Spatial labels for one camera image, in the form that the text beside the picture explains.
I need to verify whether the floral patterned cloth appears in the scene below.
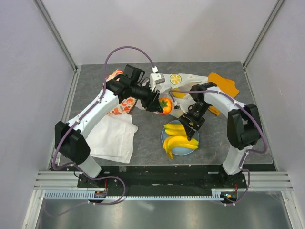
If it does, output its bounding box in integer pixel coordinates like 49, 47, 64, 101
105, 69, 137, 116

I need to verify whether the left aluminium frame post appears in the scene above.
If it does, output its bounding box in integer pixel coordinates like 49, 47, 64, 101
33, 0, 78, 72

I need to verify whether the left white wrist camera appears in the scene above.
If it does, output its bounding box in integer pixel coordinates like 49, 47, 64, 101
149, 73, 165, 92

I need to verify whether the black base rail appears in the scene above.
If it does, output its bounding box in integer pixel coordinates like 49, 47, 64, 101
77, 165, 246, 196

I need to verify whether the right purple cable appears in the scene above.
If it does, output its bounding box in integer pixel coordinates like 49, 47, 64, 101
168, 88, 267, 206

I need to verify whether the aluminium frame post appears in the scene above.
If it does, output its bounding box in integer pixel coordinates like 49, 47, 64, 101
33, 0, 78, 72
242, 0, 286, 70

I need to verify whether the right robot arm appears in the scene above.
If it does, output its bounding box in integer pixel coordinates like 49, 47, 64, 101
179, 82, 263, 188

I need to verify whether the white plastic bag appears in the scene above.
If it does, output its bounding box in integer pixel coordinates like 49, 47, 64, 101
137, 73, 212, 119

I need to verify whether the purple cable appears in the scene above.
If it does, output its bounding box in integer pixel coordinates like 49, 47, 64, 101
168, 88, 267, 206
51, 45, 159, 179

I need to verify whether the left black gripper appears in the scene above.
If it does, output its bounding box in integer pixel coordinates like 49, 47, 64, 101
131, 82, 163, 113

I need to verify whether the white cloth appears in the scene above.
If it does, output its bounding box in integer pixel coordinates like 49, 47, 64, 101
86, 114, 138, 164

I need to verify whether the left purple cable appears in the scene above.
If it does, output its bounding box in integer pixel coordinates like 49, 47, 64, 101
51, 45, 159, 179

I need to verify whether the orange persimmon fruit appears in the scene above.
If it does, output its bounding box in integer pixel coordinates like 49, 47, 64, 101
158, 97, 173, 115

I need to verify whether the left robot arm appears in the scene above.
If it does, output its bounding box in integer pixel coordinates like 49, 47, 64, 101
55, 64, 165, 187

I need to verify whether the blue plate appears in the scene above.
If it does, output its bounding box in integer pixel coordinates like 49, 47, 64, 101
161, 128, 200, 156

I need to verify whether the large yellow banana bunch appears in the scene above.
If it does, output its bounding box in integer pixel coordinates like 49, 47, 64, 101
163, 136, 199, 159

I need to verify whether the orange cloth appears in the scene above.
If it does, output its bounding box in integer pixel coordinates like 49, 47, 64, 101
206, 72, 240, 117

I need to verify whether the small yellow banana bunch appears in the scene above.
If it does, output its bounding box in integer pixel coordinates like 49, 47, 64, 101
164, 124, 186, 136

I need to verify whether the right aluminium frame post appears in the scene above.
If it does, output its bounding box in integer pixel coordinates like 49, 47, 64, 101
242, 0, 286, 70

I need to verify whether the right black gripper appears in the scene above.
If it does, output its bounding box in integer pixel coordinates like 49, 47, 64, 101
179, 101, 211, 140

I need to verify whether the light blue cable duct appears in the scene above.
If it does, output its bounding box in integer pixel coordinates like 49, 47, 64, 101
44, 190, 223, 201

